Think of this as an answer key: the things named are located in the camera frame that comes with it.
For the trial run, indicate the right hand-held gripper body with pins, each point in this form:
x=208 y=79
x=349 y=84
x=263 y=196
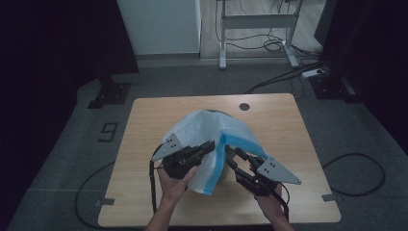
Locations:
x=272 y=173

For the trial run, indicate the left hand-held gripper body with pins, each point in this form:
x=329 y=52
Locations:
x=174 y=163

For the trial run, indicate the white trash bag blue band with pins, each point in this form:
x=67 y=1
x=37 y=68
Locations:
x=198 y=128

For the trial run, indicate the person's left hand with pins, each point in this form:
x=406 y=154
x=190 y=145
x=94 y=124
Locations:
x=173 y=189

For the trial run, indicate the person's right hand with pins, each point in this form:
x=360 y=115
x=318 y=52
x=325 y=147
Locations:
x=272 y=205

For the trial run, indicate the round dark table grommet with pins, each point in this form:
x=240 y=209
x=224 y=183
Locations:
x=244 y=107

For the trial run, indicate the grey tape strip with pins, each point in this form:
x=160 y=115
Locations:
x=330 y=197
x=105 y=201

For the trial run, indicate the black stand base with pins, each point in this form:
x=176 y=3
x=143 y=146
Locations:
x=333 y=88
x=110 y=94

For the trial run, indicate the white power strip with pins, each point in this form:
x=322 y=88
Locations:
x=311 y=73

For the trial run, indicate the white cabinet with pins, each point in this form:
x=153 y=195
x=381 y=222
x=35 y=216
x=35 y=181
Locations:
x=158 y=25

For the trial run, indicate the dark curtain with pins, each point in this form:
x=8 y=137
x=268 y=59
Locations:
x=375 y=48
x=48 y=48

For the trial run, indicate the white metal desk frame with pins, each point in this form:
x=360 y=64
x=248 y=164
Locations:
x=256 y=21

